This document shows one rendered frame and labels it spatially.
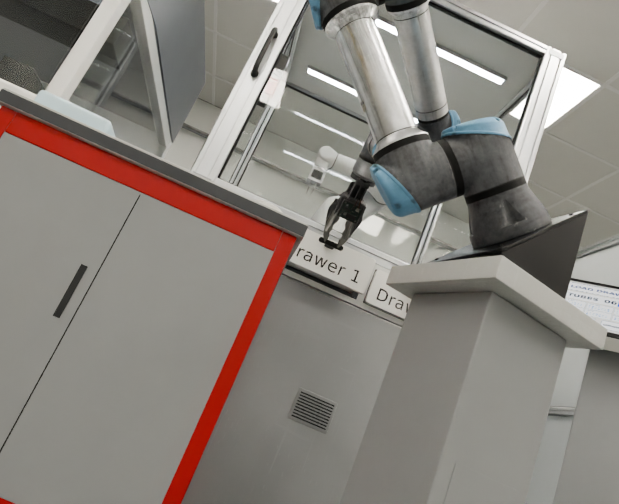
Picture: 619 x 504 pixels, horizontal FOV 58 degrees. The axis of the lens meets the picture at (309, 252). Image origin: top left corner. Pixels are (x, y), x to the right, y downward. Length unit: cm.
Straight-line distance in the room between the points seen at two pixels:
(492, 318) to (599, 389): 94
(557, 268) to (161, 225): 71
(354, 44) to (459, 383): 66
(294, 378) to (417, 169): 80
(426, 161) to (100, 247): 61
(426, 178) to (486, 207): 12
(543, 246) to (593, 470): 90
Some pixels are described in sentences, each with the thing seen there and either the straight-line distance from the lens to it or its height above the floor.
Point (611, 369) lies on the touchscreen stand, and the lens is 186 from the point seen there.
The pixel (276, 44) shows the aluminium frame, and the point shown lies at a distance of 197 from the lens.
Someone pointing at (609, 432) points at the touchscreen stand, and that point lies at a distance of 182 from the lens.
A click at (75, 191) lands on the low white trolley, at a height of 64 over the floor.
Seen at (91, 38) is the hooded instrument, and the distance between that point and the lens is 168.
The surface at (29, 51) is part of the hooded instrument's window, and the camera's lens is 168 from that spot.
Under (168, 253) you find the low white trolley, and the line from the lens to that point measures 104.
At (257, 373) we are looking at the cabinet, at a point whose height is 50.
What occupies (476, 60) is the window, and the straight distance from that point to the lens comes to 217.
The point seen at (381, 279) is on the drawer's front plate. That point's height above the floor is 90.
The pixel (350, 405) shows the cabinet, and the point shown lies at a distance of 165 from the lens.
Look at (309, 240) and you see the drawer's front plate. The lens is 159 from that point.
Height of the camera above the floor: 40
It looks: 17 degrees up
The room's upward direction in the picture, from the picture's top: 23 degrees clockwise
